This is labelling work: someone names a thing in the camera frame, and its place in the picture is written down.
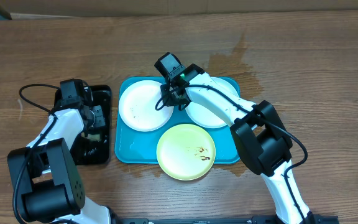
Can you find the green yellow sponge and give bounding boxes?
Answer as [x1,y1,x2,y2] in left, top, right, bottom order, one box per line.
[86,134,101,141]

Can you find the white plate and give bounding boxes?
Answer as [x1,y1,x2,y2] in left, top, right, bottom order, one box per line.
[119,80,173,132]
[185,77,239,129]

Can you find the yellow-green plate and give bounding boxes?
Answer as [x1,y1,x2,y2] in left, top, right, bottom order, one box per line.
[156,124,216,181]

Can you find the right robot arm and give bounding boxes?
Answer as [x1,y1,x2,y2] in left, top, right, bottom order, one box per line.
[154,52,315,223]

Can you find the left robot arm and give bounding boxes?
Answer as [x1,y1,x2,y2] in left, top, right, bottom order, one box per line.
[7,79,116,223]

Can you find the black plastic tray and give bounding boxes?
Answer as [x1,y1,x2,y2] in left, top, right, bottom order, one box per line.
[54,80,112,165]

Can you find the teal plastic tray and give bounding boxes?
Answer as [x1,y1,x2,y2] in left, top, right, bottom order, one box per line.
[114,76,241,165]

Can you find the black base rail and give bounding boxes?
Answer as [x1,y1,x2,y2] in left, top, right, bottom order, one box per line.
[113,215,340,224]

